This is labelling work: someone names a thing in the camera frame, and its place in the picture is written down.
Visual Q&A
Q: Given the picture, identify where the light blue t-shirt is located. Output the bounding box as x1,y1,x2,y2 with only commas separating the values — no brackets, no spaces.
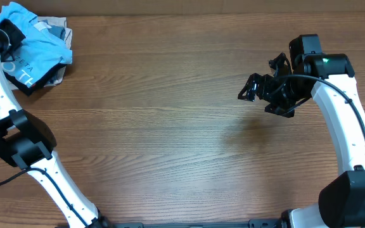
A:
0,2,72,89

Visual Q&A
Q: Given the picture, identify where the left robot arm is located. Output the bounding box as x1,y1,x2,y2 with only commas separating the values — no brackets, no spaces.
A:
0,20,112,227

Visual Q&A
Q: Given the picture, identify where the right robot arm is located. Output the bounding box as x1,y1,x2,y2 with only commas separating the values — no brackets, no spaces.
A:
238,34,365,227

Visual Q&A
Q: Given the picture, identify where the folded black shirt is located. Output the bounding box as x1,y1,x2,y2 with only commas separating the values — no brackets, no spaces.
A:
1,62,66,96

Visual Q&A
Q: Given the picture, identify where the folded white cloth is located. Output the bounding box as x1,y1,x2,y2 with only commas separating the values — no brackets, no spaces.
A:
0,12,74,89

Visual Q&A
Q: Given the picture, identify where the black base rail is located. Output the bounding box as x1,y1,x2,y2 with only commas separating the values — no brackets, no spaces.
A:
89,218,287,228

